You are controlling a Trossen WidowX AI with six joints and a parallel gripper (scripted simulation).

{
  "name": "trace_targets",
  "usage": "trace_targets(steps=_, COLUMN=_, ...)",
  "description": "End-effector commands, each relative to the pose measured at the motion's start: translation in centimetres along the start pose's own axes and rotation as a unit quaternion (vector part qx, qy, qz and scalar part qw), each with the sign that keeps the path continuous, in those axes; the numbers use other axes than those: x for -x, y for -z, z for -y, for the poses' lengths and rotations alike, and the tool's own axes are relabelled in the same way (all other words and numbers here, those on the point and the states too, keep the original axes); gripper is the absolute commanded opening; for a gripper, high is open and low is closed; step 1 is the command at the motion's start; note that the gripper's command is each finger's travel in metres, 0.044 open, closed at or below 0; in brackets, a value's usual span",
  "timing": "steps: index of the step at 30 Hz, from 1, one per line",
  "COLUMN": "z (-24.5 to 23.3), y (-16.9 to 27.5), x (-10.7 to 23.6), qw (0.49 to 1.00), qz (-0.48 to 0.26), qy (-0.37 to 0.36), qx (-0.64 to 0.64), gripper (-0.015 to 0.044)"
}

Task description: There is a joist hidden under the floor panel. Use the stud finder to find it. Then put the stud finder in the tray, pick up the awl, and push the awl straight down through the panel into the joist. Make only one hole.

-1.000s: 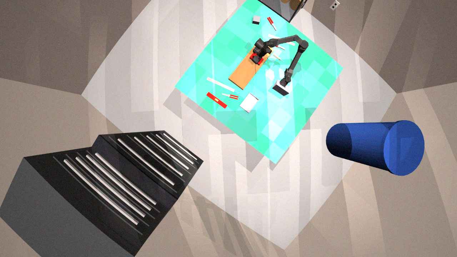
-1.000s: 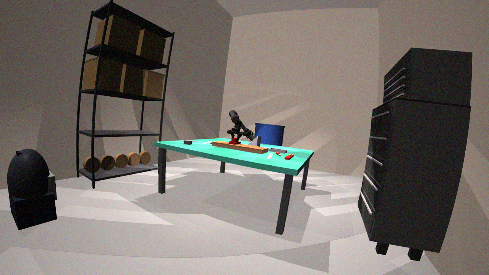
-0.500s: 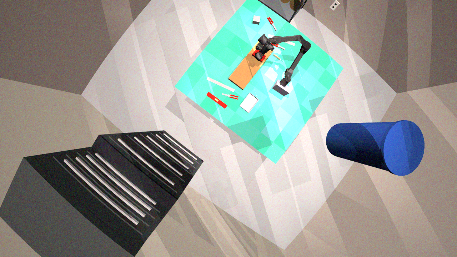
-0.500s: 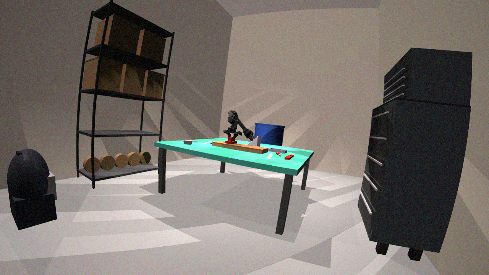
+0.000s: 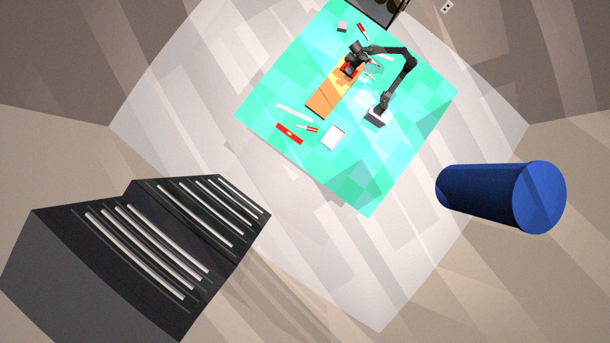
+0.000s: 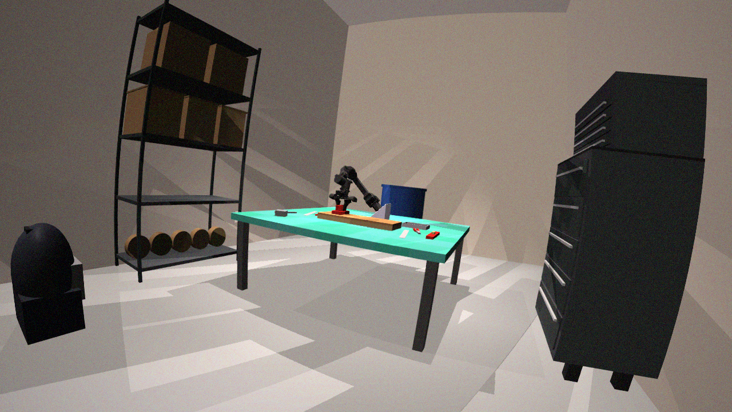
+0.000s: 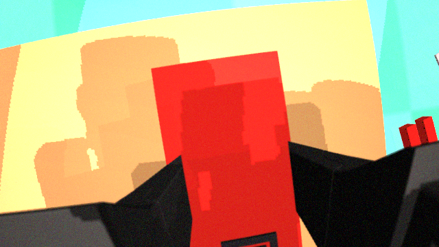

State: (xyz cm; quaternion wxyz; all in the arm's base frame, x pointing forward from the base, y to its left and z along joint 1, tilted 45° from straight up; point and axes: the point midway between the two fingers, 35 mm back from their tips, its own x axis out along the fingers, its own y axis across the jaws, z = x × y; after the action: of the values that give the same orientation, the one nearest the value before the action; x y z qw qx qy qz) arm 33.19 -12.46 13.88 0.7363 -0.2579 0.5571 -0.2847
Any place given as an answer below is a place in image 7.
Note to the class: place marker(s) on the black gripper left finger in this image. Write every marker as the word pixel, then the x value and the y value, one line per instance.
pixel 155 214

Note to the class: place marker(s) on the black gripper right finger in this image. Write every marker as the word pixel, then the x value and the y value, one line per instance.
pixel 347 201

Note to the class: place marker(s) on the red rectangular block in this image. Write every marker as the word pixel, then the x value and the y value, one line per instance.
pixel 227 117

